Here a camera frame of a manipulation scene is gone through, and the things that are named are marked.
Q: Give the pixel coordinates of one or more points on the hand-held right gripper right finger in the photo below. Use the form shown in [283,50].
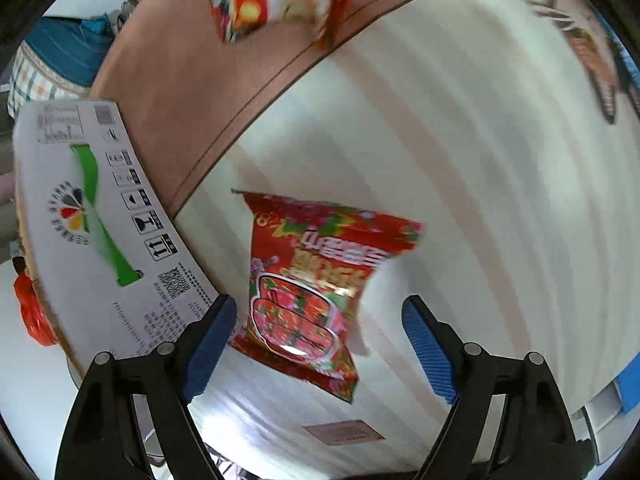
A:
[427,340]

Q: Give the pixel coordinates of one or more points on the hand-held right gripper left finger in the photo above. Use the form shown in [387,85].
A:
[210,345]

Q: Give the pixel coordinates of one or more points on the red floral snack packet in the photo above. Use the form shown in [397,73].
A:
[305,285]

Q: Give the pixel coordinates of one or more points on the white cardboard box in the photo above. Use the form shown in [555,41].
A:
[105,240]

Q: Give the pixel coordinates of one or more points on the striped bed sheet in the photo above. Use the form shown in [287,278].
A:
[425,185]

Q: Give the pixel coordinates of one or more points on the red plastic bag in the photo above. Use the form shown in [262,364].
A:
[32,310]

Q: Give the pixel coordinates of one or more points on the blue plaid cloth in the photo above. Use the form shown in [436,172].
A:
[60,60]

